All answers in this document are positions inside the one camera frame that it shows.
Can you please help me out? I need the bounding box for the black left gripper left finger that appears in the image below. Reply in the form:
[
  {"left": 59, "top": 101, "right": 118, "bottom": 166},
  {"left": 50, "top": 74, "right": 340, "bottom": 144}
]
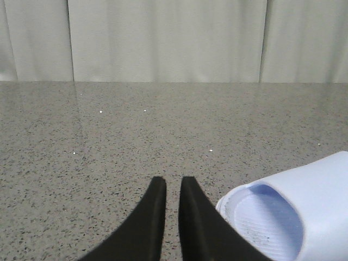
[{"left": 81, "top": 177, "right": 166, "bottom": 260}]

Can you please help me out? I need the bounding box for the pale grey-green curtain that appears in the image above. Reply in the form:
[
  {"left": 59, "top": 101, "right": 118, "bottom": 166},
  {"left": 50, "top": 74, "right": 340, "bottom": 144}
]
[{"left": 1, "top": 1, "right": 347, "bottom": 83}]

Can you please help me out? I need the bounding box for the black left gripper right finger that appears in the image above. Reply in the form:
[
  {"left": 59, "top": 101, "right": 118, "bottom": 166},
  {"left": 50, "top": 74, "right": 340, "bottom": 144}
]
[{"left": 178, "top": 177, "right": 270, "bottom": 260}]

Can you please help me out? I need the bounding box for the light blue slipper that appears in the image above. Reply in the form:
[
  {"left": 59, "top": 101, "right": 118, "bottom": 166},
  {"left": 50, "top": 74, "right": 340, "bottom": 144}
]
[{"left": 216, "top": 151, "right": 347, "bottom": 260}]

